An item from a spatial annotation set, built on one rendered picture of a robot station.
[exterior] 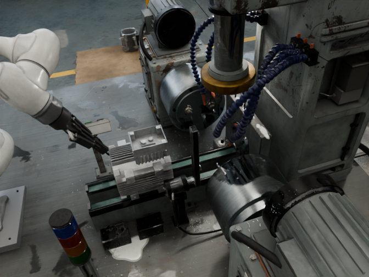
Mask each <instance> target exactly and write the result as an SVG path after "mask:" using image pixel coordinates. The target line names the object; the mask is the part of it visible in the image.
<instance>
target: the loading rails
mask: <svg viewBox="0 0 369 277"><path fill-rule="evenodd" d="M231 158H236V150H235V149H234V148H233V144H232V145H231V146H229V145H226V146H222V147H218V148H214V149H210V150H208V151H204V152H200V153H199V162H200V166H201V168H202V170H200V186H195V184H190V185H189V191H187V192H186V194H187V199H186V200H185V201H184V202H185V208H186V212H190V211H192V210H195V205H194V203H196V202H199V201H203V200H207V197H206V194H205V189H206V185H207V183H208V181H209V179H210V178H211V176H212V175H213V173H214V172H215V171H216V170H217V169H218V168H217V166H216V163H218V165H219V166H222V165H223V164H225V163H226V162H228V161H229V160H231ZM171 164H172V169H173V174H174V178H175V177H178V176H180V175H183V174H185V175H186V177H187V179H190V178H192V176H193V173H192V157H191V155H189V156H185V157H182V158H177V159H174V160H171ZM85 189H86V193H87V196H88V198H89V201H90V203H91V204H90V203H88V204H87V207H88V212H89V215H90V217H91V219H92V222H93V224H94V227H95V229H96V231H97V232H99V231H100V229H103V228H107V227H109V226H113V225H117V224H120V223H123V222H127V223H129V222H132V221H134V220H135V219H137V218H140V217H144V216H147V215H150V214H153V213H157V212H160V213H162V212H166V211H169V210H172V203H171V202H170V199H169V197H168V196H165V194H166V193H165V191H164V192H161V193H159V192H158V190H153V191H149V192H145V193H141V194H139V199H136V200H131V197H130V195H127V198H124V199H121V197H120V194H119V191H118V187H117V184H116V181H115V177H114V176H111V177H108V178H104V179H100V180H96V181H93V182H88V183H86V184H85Z"/></svg>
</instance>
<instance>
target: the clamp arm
mask: <svg viewBox="0 0 369 277"><path fill-rule="evenodd" d="M189 134H190V142H191V157H192V173H193V176H192V177H193V178H191V179H194V180H192V182H193V184H195V186H200V170H202V168H201V166H200V162H199V140H198V136H200V133H199V131H198V130H197V128H196V126H195V125H193V126H190V127H189Z"/></svg>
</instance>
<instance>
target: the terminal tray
mask: <svg viewBox="0 0 369 277"><path fill-rule="evenodd" d="M157 126H159V128H157ZM131 133H133V134H131ZM128 136H129V139H130V143H131V147H132V151H133V155H134V158H135V162H136V164H138V165H140V164H143V163H144V162H145V163H147V162H149V163H150V161H151V160H152V162H153V161H154V160H158V159H159V160H161V158H163V159H164V156H169V147H168V142H167V139H166V137H165V134H164V131H163V128H162V127H161V124H160V125H156V126H151V127H148V128H144V129H139V130H135V131H130V132H128ZM163 140H165V141H164V142H163ZM135 147H137V148H135Z"/></svg>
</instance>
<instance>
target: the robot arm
mask: <svg viewBox="0 0 369 277"><path fill-rule="evenodd" d="M0 56H4V57H6V58H8V59H9V60H10V61H11V63H8V62H0V98H1V99H2V100H4V101H5V102H6V103H8V104H9V105H10V106H12V107H14V108H15V109H17V110H19V111H21V112H24V113H26V114H28V115H30V116H31V117H33V118H35V119H36V120H38V121H39V122H40V123H42V124H44V125H49V126H51V127H52V128H53V129H55V130H63V131H64V132H65V133H66V134H69V135H70V138H69V140H70V141H71V142H76V143H78V144H79V145H82V146H84V147H86V148H88V149H90V148H91V147H92V148H94V149H95V150H96V151H98V152H99V153H101V154H102V155H103V154H105V153H106V152H107V151H108V150H109V148H108V147H107V146H106V145H104V144H103V143H101V142H100V141H99V140H97V139H96V138H95V137H96V135H95V134H94V135H92V132H91V131H90V130H89V129H88V128H87V127H86V126H84V125H83V123H82V122H80V121H79V120H78V119H77V118H76V117H75V116H74V114H71V112H70V111H69V110H67V109H66V108H65V107H64V106H63V104H62V102H61V101H60V100H58V99H57V98H55V97H54V96H53V95H52V94H51V93H49V92H48V91H47V85H48V80H49V78H50V76H51V75H52V74H53V72H54V70H55V68H56V66H57V64H58V61H59V57H60V41H59V39H58V37H57V35H56V34H55V33H54V32H52V31H51V30H48V29H37V30H35V31H33V32H32V33H28V34H18V35H17V36H15V37H1V36H0ZM13 153H14V141H13V139H12V137H11V136H10V135H9V134H8V133H7V132H6V131H4V130H2V129H0V177H1V176H2V174H3V173H4V171H5V170H6V168H7V166H8V165H9V163H10V161H11V159H12V156H13ZM8 201H9V197H8V196H7V195H4V196H1V197H0V232H1V231H2V230H3V218H4V213H5V208H6V205H7V202H8Z"/></svg>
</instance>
